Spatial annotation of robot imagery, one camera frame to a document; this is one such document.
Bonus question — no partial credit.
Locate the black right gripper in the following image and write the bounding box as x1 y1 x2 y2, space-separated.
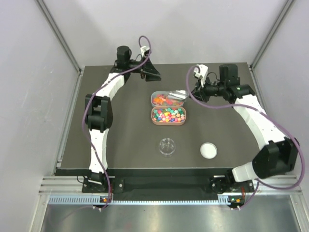
189 75 226 103

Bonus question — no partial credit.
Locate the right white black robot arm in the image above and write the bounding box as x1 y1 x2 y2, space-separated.
189 64 301 191

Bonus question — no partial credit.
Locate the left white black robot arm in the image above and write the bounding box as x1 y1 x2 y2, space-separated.
82 45 161 193

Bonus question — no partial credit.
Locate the clear oval gummy box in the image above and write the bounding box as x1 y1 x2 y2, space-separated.
151 91 184 107

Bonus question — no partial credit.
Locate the pink oval candy box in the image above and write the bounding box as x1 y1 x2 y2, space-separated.
151 106 187 126

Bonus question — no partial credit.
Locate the white round jar lid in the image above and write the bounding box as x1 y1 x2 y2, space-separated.
200 143 217 159

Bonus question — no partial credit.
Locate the clear round glass jar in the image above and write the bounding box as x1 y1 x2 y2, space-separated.
158 138 176 158

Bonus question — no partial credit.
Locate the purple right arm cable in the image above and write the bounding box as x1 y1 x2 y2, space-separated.
186 66 305 211

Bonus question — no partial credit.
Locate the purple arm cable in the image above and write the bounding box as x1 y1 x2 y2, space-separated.
82 35 153 209
186 66 305 211

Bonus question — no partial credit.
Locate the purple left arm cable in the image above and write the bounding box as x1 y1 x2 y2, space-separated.
82 35 153 209

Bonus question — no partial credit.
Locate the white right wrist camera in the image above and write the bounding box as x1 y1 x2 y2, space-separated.
194 64 208 87

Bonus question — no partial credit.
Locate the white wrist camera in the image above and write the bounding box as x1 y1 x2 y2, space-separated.
140 46 151 57
194 64 208 87

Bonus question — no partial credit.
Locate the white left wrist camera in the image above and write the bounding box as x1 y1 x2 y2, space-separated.
140 46 151 57

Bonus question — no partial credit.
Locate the left aluminium corner post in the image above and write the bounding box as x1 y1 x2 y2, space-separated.
35 0 84 74

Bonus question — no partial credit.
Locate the aluminium corner post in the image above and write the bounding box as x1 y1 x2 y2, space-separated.
35 0 84 74
249 0 295 71

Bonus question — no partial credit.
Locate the right aluminium corner post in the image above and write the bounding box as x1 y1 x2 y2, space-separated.
249 0 295 71

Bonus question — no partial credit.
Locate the grey slotted cable duct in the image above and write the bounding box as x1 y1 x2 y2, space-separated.
48 195 244 205

